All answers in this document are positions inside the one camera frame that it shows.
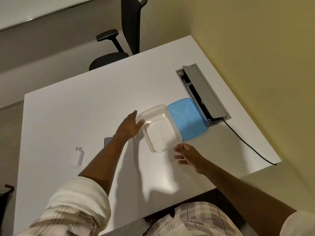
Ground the person's left hand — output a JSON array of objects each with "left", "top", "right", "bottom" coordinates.
[{"left": 115, "top": 110, "right": 145, "bottom": 141}]

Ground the person's right hand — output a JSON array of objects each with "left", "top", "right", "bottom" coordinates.
[{"left": 174, "top": 143, "right": 207, "bottom": 174}]

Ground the clear plastic container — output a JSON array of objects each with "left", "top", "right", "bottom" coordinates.
[{"left": 136, "top": 104, "right": 182, "bottom": 154}]

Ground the blue plastic lid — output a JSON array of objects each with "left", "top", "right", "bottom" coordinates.
[{"left": 167, "top": 97, "right": 210, "bottom": 142}]

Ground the small white charger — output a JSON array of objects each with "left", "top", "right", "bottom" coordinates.
[{"left": 68, "top": 146, "right": 85, "bottom": 167}]

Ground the person's right forearm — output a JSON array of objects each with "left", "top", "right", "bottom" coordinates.
[{"left": 200, "top": 158, "right": 297, "bottom": 229}]

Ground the person's left forearm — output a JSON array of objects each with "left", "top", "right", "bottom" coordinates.
[{"left": 78, "top": 134, "right": 129, "bottom": 197}]

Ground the plaid shirt with white cuffs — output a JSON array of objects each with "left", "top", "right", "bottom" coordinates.
[{"left": 14, "top": 176, "right": 315, "bottom": 236}]

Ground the black office chair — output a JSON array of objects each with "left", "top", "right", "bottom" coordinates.
[{"left": 89, "top": 0, "right": 148, "bottom": 71}]

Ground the black bag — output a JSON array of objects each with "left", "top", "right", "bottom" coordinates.
[{"left": 0, "top": 184, "right": 15, "bottom": 229}]

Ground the black power cable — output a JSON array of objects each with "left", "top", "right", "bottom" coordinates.
[{"left": 221, "top": 117, "right": 277, "bottom": 166}]

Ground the grey desk cable box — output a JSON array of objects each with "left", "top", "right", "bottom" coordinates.
[{"left": 175, "top": 63, "right": 231, "bottom": 128}]

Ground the white wall board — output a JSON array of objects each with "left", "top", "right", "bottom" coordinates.
[{"left": 0, "top": 0, "right": 104, "bottom": 31}]

